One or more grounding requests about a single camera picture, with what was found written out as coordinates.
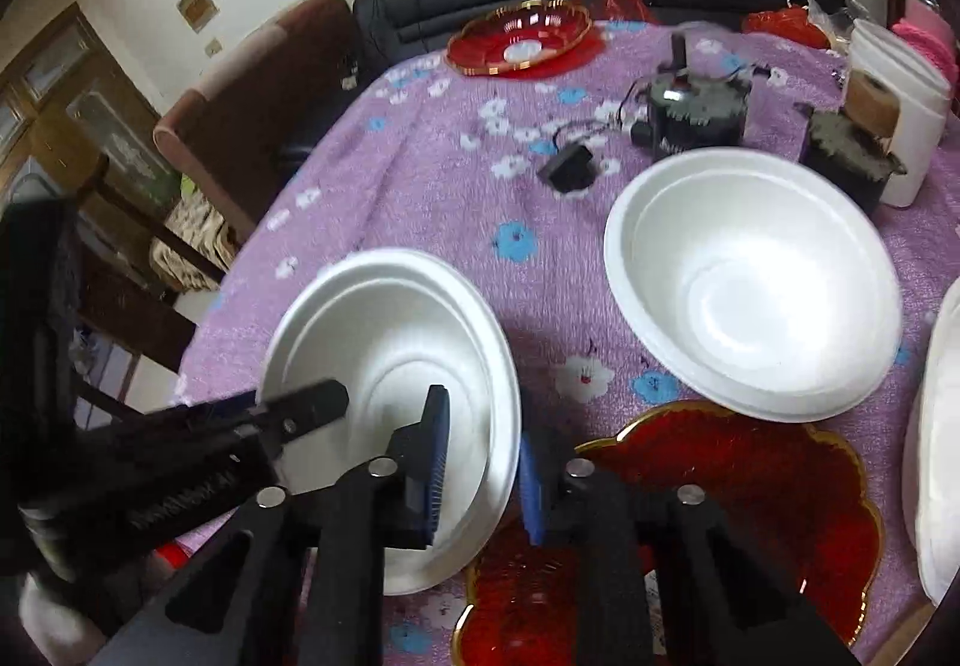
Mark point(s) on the white plastic jar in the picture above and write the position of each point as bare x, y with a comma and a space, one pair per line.
911, 111

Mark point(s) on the patterned seat cushion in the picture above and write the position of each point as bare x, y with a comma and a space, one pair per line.
191, 238

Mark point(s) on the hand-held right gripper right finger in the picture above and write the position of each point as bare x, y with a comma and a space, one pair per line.
532, 493

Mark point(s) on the brown armchair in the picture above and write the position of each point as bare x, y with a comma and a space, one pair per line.
255, 103

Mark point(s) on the wooden door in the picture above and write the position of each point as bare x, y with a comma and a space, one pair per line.
67, 96

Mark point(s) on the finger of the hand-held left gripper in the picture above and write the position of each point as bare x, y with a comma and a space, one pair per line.
300, 407

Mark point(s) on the small yellow wall sticker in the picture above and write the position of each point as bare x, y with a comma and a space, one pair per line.
196, 4

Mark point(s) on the bottle with pink knitted sleeve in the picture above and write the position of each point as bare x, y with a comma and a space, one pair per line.
930, 36

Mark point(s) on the black power adapter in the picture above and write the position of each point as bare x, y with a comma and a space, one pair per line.
568, 167

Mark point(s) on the large red gold-rimmed plate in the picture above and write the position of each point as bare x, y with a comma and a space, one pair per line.
765, 478

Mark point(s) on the wall socket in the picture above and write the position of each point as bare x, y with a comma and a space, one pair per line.
214, 46

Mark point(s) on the small white foam bowl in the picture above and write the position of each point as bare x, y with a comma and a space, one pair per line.
390, 336

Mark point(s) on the large white foam bowl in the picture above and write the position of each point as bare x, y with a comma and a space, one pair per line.
750, 291

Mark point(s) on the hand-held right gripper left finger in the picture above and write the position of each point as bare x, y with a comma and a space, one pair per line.
433, 463

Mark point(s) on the dark wooden chair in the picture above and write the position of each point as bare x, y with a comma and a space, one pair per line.
127, 306

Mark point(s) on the small red gold-rimmed plate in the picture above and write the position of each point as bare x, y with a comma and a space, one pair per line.
517, 40

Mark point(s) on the dark bottle with cork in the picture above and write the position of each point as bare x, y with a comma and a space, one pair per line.
847, 148

